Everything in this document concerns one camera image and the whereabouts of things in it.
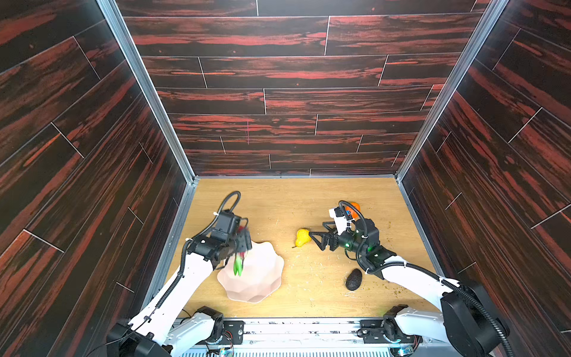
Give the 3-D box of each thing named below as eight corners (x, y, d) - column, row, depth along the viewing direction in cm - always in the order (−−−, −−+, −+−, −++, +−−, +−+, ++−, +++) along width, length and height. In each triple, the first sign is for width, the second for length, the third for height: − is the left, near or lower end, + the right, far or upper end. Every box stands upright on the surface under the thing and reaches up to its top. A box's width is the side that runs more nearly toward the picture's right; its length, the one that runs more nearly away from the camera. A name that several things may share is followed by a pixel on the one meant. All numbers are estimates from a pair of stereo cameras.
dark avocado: (345, 290, 85) (347, 286, 81) (347, 271, 90) (349, 266, 86) (357, 293, 84) (361, 289, 80) (359, 274, 89) (362, 270, 85)
